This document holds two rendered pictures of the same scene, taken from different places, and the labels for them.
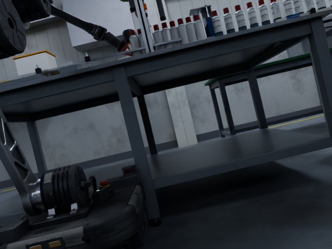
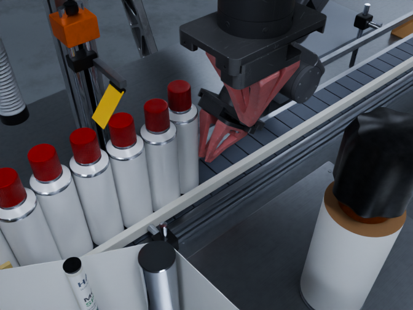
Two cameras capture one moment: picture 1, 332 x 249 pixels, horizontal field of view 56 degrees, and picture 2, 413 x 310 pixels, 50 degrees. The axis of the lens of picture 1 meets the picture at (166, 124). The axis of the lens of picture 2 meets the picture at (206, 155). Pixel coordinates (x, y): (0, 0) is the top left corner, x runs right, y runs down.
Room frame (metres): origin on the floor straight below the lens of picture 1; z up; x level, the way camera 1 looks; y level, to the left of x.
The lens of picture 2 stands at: (2.37, -0.22, 1.45)
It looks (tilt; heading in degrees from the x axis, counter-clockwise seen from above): 44 degrees down; 141
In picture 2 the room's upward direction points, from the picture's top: straight up
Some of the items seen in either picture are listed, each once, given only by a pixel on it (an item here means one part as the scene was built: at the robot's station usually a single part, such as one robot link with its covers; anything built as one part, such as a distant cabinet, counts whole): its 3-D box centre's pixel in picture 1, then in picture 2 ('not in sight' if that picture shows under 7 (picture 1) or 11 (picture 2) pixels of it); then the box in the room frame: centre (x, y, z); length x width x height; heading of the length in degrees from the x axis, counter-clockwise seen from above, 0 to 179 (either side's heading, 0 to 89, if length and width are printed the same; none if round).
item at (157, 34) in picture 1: (159, 41); (96, 190); (1.95, -0.08, 0.98); 0.05 x 0.05 x 0.20
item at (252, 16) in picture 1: (252, 19); not in sight; (1.95, -0.68, 0.98); 0.05 x 0.05 x 0.20
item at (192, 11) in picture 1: (199, 10); not in sight; (2.05, -0.39, 1.14); 0.14 x 0.11 x 0.01; 90
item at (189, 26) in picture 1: (191, 33); not in sight; (1.95, -0.29, 0.98); 0.05 x 0.05 x 0.20
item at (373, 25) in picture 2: (41, 78); (366, 40); (1.88, 0.66, 0.91); 0.07 x 0.03 x 0.17; 0
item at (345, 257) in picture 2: (132, 50); (356, 224); (2.23, 0.11, 1.03); 0.09 x 0.09 x 0.30
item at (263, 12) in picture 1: (264, 16); not in sight; (1.95, -0.75, 0.98); 0.05 x 0.05 x 0.20
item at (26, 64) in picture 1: (37, 65); not in sight; (4.60, 1.64, 1.69); 0.49 x 0.40 x 0.27; 90
